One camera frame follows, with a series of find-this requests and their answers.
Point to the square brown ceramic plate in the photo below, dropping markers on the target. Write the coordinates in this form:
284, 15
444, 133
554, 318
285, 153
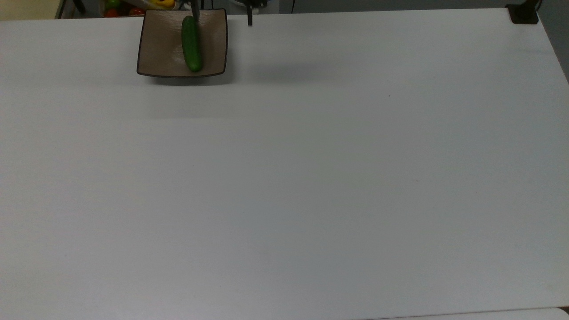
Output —
162, 44

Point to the green toy fruit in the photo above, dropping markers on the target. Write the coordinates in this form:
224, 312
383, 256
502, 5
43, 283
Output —
112, 3

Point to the red toy fruit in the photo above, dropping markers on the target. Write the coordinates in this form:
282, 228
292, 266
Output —
137, 11
111, 13

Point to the green cucumber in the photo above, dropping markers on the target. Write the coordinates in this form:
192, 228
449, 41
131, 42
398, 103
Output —
191, 44

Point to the yellow toy fruit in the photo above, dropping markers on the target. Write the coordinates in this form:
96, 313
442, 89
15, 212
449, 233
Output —
163, 3

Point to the black stand leg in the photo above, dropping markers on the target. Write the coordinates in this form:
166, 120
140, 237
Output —
79, 5

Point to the black table clamp mount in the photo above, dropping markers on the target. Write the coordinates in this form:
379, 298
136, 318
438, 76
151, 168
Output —
523, 13

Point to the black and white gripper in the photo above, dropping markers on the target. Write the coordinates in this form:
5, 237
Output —
255, 3

